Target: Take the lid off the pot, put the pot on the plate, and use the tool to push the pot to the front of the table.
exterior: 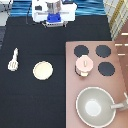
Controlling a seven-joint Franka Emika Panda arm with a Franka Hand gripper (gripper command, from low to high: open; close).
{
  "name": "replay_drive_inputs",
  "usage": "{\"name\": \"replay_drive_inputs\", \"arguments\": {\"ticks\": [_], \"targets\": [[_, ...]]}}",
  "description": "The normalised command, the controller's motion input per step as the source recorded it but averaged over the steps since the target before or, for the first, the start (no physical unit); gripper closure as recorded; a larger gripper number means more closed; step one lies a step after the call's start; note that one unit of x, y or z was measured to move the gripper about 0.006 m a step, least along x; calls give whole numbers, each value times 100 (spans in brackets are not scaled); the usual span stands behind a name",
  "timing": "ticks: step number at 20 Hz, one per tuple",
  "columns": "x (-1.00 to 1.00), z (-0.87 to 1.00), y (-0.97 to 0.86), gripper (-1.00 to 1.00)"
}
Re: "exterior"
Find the black burner back left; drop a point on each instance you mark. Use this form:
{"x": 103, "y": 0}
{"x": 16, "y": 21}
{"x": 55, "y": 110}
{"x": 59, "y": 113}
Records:
{"x": 81, "y": 50}

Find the white gripper blue base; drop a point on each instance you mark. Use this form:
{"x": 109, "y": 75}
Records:
{"x": 54, "y": 20}

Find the pink stove board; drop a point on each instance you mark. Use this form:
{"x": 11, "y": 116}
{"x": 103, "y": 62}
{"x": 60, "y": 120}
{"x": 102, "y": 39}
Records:
{"x": 114, "y": 84}

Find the cream round plate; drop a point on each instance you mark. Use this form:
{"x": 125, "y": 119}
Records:
{"x": 43, "y": 70}

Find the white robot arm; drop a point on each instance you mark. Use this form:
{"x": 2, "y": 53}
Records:
{"x": 53, "y": 13}

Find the black table mat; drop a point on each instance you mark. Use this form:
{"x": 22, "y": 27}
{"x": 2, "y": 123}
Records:
{"x": 25, "y": 101}

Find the cream slotted spatula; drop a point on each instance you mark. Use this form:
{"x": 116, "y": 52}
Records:
{"x": 13, "y": 63}

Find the black burner front right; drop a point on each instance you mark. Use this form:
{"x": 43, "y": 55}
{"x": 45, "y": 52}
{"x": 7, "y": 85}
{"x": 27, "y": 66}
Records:
{"x": 106, "y": 68}

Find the black burner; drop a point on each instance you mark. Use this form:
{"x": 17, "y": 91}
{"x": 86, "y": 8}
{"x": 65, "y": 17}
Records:
{"x": 81, "y": 50}
{"x": 106, "y": 68}
{"x": 103, "y": 51}

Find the black burner back right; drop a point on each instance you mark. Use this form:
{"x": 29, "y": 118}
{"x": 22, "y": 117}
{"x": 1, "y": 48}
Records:
{"x": 103, "y": 51}

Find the small pink pot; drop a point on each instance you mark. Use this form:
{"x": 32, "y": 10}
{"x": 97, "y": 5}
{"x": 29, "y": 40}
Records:
{"x": 82, "y": 71}

